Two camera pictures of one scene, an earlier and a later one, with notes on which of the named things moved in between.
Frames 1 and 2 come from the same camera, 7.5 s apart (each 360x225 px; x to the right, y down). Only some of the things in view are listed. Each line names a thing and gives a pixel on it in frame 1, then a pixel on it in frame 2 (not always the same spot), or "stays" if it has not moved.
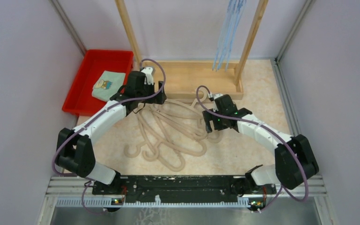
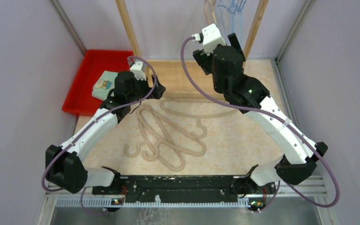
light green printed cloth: [108, 84] stays
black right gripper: [209, 116] to [204, 60]
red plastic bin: [79, 100] stays
